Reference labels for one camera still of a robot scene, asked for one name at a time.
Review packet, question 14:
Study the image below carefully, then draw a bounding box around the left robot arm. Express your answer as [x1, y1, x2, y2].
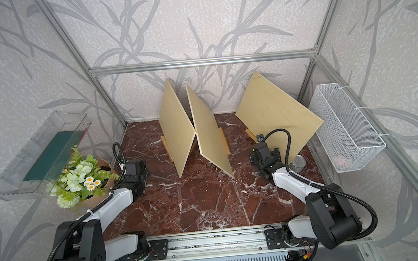
[47, 142, 152, 261]

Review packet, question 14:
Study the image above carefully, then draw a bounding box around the clear plastic wall bin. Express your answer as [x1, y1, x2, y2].
[0, 111, 91, 201]

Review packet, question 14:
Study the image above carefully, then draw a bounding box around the aluminium mounting rail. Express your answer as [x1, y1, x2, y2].
[58, 216, 373, 261]

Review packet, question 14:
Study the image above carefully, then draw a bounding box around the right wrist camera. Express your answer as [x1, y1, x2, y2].
[256, 134, 264, 142]

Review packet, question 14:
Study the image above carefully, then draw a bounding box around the white wire mesh basket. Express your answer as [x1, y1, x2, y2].
[309, 83, 386, 173]

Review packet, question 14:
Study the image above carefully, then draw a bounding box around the clear plastic cup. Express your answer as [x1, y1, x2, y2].
[289, 154, 306, 174]

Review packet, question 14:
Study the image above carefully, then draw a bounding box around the pink object in basket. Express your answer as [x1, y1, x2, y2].
[333, 155, 353, 169]

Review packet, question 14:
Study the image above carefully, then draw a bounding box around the plywood board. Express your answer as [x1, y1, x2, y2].
[186, 85, 234, 178]
[236, 72, 323, 162]
[159, 80, 196, 178]

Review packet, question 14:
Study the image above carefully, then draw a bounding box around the artificial flower bouquet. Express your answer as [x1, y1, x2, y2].
[47, 146, 120, 209]

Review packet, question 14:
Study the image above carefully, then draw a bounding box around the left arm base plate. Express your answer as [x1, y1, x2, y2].
[131, 239, 169, 261]

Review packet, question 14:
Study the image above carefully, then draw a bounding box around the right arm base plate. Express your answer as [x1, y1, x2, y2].
[263, 227, 315, 250]

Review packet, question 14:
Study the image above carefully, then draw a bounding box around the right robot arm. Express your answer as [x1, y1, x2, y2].
[249, 129, 379, 249]

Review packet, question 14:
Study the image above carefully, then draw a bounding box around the wooden easel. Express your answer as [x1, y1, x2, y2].
[245, 128, 258, 142]
[218, 127, 230, 156]
[161, 135, 174, 162]

